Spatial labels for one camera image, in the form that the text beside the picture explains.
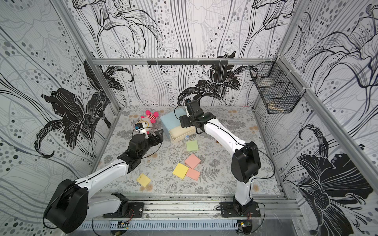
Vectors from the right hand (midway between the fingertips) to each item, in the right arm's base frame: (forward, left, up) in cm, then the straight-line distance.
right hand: (189, 117), depth 88 cm
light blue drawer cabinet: (-3, +11, -3) cm, 12 cm away
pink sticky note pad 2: (-28, -2, -19) cm, 34 cm away
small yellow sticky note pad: (-31, +27, -21) cm, 46 cm away
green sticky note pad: (-8, -1, -21) cm, 22 cm away
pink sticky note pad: (-20, -1, -20) cm, 28 cm away
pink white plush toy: (+10, +29, -12) cm, 33 cm away
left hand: (-10, +17, -4) cm, 20 cm away
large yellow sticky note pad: (-26, +6, -19) cm, 33 cm away
